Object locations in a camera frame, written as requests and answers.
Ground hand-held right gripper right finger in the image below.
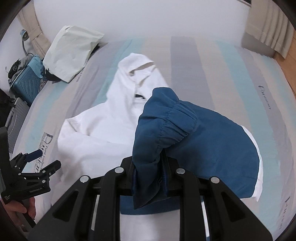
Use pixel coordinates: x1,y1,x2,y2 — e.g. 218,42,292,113
161,152,273,241

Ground grey suitcase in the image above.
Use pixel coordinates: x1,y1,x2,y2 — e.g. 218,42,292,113
5,97,29,153

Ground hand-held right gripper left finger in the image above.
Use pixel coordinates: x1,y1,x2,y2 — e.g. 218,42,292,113
28,157,135,241

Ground blue garment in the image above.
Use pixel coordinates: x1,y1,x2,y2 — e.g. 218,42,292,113
120,87,260,216

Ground blue ribbed suitcase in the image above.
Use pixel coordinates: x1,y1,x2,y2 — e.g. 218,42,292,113
10,55,44,105

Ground person's left hand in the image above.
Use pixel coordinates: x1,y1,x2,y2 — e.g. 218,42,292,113
4,197,37,224

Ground desk lamp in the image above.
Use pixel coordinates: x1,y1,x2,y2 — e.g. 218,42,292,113
20,29,31,57

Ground beige curtain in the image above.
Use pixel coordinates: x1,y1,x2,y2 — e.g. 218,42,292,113
18,0,52,58
245,1,293,58

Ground pile of clothes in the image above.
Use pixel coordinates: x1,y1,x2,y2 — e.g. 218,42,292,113
6,54,50,93

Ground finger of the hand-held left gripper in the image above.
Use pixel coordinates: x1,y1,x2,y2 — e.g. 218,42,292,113
20,160,62,183
10,149,43,171

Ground white hoodie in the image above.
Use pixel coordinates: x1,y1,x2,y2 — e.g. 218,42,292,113
36,53,264,241

